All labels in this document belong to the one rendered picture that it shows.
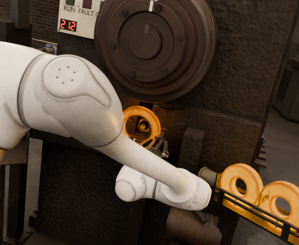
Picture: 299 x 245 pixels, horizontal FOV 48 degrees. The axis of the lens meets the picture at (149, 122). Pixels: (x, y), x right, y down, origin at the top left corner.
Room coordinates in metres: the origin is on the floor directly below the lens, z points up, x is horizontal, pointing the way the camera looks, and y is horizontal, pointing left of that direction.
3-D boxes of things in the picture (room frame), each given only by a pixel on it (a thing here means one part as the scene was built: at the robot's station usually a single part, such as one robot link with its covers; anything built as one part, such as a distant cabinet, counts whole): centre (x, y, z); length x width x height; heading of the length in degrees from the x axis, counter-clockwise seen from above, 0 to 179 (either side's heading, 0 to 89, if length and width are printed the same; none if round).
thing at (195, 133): (1.27, -0.19, 0.68); 0.11 x 0.08 x 0.24; 168
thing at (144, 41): (1.21, 0.06, 1.11); 0.28 x 0.06 x 0.28; 78
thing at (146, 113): (1.30, 0.04, 0.75); 0.18 x 0.03 x 0.18; 79
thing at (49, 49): (5.70, 1.87, 0.25); 0.40 x 0.24 x 0.22; 168
